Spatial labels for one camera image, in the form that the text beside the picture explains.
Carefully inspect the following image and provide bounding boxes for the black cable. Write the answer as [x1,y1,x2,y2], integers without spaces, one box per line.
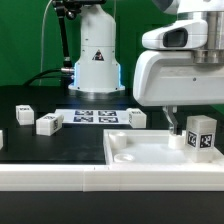
[22,68,74,88]

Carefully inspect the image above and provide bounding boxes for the white front fence wall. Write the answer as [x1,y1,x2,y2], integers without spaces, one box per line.
[0,164,224,192]

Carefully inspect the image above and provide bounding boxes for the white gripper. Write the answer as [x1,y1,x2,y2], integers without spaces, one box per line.
[133,50,224,135]

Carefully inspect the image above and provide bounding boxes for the grey cable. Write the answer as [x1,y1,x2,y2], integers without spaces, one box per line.
[38,0,54,86]

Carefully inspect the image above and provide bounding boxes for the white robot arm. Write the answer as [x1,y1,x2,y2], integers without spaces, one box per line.
[69,0,224,133]

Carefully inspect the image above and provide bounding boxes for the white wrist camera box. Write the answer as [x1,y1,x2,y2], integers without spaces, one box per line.
[142,19,208,50]

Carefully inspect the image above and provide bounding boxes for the white square tabletop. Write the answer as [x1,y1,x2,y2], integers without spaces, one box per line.
[103,129,224,165]

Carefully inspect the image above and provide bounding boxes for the sheet with fiducial tags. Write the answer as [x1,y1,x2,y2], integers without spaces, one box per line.
[56,109,129,125]

